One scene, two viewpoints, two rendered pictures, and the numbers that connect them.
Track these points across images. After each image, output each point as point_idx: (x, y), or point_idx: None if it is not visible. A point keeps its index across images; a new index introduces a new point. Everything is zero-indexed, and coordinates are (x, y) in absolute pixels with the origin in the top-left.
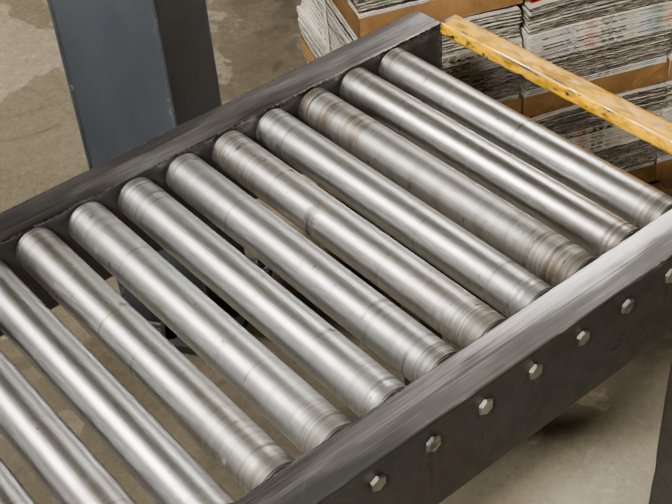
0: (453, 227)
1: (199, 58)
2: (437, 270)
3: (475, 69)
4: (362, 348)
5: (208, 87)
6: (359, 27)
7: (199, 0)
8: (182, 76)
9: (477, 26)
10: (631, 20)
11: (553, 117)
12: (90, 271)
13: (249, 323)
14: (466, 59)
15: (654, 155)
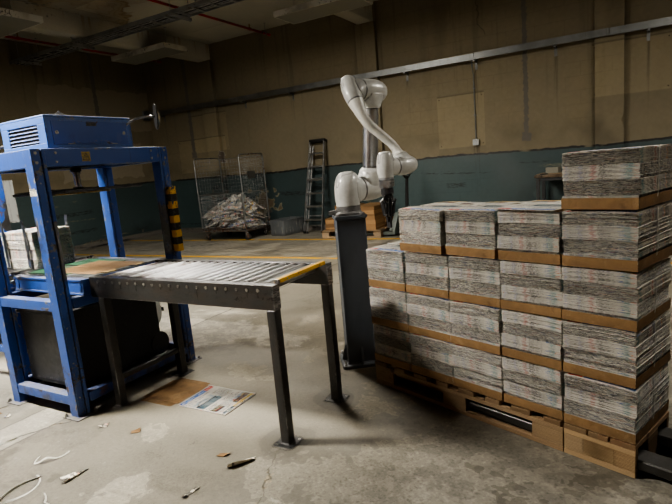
0: (249, 275)
1: (361, 284)
2: (237, 277)
3: (394, 307)
4: (361, 383)
5: (365, 294)
6: None
7: (366, 270)
8: (350, 284)
9: (320, 262)
10: (435, 312)
11: (416, 336)
12: (230, 266)
13: (359, 368)
14: (392, 303)
15: (451, 373)
